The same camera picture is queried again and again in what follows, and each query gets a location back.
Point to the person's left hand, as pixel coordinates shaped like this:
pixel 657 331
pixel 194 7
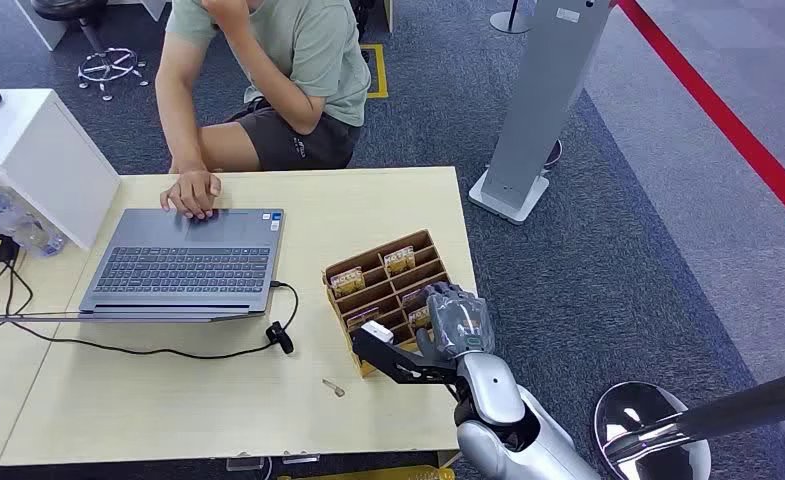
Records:
pixel 228 5

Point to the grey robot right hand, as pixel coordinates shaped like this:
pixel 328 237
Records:
pixel 461 321

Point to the person's right hand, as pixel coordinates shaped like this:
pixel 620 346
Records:
pixel 192 194

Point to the brown wooden card holder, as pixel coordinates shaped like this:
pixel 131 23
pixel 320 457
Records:
pixel 379 285

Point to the person's left forearm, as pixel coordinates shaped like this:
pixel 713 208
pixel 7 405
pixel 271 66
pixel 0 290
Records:
pixel 273 79

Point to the person's right forearm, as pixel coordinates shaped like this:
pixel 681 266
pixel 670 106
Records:
pixel 178 119

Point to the person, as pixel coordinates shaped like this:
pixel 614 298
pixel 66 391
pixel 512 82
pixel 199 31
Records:
pixel 299 66

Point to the grey laptop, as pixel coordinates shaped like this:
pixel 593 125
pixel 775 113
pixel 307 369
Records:
pixel 186 262

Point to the black stool with chrome base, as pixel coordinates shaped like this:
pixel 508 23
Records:
pixel 107 66

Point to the white box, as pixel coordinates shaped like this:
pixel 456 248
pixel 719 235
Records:
pixel 41 159

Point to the yellow object under table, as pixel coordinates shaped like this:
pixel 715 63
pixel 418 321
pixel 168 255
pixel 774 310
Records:
pixel 379 474

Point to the clear plastic water bottle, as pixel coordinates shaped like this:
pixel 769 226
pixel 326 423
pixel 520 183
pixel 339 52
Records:
pixel 11 222

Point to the chrome stanchion base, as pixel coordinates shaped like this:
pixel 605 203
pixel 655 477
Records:
pixel 630 411

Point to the clear table clamp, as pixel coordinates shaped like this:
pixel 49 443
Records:
pixel 300 457
pixel 245 462

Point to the grey kiosk stand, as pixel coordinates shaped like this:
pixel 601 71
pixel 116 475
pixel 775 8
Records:
pixel 538 99

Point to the round grey stanchion base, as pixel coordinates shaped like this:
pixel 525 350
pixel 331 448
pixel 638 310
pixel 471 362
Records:
pixel 508 23

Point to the red barrier belt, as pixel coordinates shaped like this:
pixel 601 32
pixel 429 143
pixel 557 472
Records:
pixel 730 126

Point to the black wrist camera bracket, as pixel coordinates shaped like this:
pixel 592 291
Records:
pixel 398 361

